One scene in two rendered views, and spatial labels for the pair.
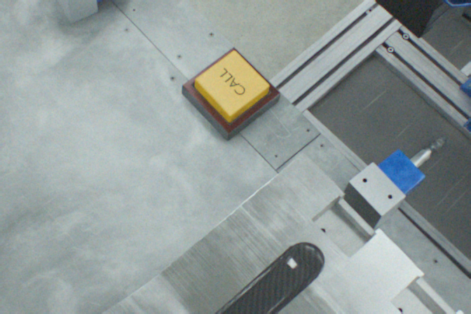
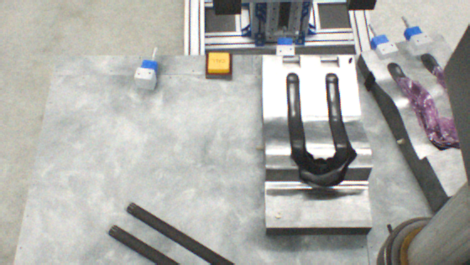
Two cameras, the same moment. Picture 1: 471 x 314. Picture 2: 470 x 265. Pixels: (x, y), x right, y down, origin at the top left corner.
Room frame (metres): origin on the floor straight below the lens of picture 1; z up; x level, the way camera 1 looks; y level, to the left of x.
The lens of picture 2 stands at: (-0.30, 0.55, 2.10)
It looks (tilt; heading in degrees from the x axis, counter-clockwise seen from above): 61 degrees down; 321
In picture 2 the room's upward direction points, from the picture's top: straight up
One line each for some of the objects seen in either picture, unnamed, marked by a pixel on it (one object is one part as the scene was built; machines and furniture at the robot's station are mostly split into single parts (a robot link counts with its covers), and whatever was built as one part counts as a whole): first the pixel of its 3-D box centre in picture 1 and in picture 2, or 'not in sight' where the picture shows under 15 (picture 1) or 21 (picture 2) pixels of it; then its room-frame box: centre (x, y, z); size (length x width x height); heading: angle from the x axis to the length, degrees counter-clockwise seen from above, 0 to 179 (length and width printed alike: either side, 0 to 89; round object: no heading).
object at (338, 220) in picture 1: (343, 230); (290, 64); (0.32, -0.12, 0.87); 0.05 x 0.05 x 0.04; 52
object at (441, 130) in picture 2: not in sight; (442, 101); (-0.03, -0.35, 0.90); 0.26 x 0.18 x 0.08; 159
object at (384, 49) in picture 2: not in sight; (378, 41); (0.24, -0.39, 0.86); 0.13 x 0.05 x 0.05; 159
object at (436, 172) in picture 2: not in sight; (440, 110); (-0.04, -0.35, 0.86); 0.50 x 0.26 x 0.11; 159
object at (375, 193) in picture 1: (402, 172); (284, 43); (0.42, -0.19, 0.83); 0.13 x 0.05 x 0.05; 140
